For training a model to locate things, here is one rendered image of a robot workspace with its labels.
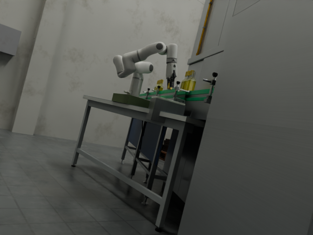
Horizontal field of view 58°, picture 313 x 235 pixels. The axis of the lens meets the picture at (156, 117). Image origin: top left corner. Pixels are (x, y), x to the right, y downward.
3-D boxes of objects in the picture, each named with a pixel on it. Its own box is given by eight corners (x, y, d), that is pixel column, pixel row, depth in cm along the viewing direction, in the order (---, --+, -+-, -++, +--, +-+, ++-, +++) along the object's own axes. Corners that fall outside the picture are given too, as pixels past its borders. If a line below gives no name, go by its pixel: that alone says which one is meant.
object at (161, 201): (157, 232, 177) (185, 121, 178) (70, 165, 296) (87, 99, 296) (168, 231, 183) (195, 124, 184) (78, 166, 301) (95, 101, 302)
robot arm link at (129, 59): (141, 53, 217) (146, 72, 216) (116, 61, 221) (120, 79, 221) (135, 48, 201) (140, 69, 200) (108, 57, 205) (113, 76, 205)
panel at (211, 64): (255, 93, 166) (269, 37, 167) (251, 91, 166) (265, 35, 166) (197, 96, 254) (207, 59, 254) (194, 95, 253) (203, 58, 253)
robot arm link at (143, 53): (141, 62, 209) (168, 54, 205) (137, 58, 196) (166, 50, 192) (139, 51, 209) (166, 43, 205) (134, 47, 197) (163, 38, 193)
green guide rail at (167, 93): (176, 98, 220) (178, 88, 220) (174, 97, 219) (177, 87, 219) (137, 100, 389) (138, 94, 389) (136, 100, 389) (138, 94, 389)
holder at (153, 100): (190, 118, 199) (193, 107, 199) (153, 108, 192) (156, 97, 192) (182, 117, 215) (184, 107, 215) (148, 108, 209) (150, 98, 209)
